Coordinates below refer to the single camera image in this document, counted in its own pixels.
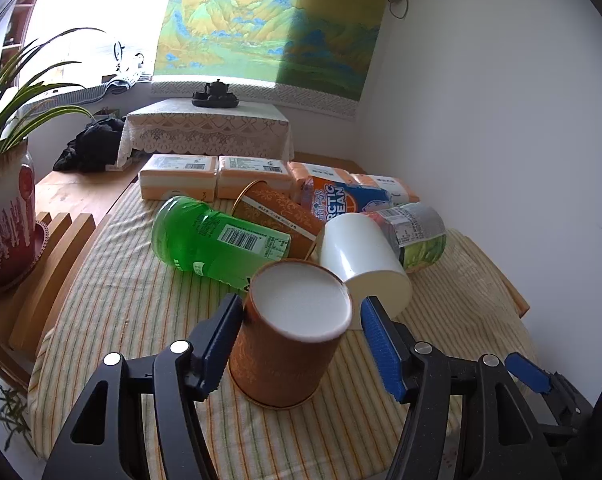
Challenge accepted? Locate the orange blue snack bag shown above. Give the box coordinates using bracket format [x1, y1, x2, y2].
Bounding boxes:
[301, 176, 396, 223]

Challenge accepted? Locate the grey patterned towel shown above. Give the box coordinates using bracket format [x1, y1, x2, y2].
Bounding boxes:
[101, 66, 152, 97]

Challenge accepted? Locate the orange patterned paper cup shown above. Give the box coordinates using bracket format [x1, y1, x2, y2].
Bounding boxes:
[228, 258, 354, 408]
[231, 179, 326, 262]

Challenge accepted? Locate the orange tissue pack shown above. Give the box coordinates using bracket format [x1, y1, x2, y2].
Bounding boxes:
[216, 155, 292, 200]
[287, 161, 354, 201]
[351, 172, 422, 206]
[139, 154, 219, 202]

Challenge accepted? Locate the landscape wall hanging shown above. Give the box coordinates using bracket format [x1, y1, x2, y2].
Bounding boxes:
[150, 0, 400, 122]

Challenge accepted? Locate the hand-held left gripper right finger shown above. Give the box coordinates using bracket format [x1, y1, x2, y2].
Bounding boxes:
[360, 296, 564, 480]

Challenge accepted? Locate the lace-covered small table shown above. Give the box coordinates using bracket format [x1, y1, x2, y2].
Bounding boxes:
[116, 99, 296, 167]

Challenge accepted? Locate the wooden shelf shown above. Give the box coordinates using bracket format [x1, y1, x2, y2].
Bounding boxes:
[0, 0, 49, 61]

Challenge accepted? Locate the small bamboo plant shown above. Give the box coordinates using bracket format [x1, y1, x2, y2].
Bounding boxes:
[0, 380, 36, 456]

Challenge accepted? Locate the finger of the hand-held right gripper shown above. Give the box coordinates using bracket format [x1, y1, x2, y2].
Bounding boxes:
[505, 352, 554, 396]

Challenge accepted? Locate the red saucer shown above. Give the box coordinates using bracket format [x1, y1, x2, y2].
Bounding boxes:
[0, 220, 50, 296]

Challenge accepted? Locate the striped tablecloth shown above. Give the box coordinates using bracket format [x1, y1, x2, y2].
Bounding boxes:
[28, 180, 542, 480]

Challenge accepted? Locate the dark tea tray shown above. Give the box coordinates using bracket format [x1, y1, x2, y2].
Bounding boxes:
[191, 91, 240, 109]

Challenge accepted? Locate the black clothing pile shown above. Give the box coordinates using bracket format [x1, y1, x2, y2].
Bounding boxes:
[53, 117, 126, 173]

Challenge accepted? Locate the wooden slatted rack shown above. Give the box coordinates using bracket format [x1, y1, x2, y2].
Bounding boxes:
[0, 212, 112, 356]

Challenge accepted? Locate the green long-leaf plant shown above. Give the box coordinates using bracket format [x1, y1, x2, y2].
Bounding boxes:
[0, 27, 106, 167]

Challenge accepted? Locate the white cup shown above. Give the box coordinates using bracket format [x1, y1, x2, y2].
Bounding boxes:
[315, 212, 412, 317]

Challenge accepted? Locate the green plastic bottle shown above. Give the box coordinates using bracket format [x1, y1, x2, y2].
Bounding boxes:
[151, 195, 292, 293]

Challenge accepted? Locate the clear bottle green label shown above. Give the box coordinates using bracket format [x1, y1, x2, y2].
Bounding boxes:
[363, 202, 448, 273]

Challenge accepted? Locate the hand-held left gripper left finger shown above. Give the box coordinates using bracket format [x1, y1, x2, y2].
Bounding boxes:
[41, 294, 244, 480]

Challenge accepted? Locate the red and white plant pot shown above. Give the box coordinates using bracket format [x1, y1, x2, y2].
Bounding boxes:
[0, 140, 38, 291]

